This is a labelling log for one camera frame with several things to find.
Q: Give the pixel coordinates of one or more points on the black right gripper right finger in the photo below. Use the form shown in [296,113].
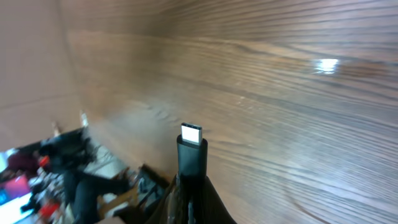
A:
[209,207]

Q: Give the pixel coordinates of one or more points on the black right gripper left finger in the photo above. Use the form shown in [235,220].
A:
[173,207]

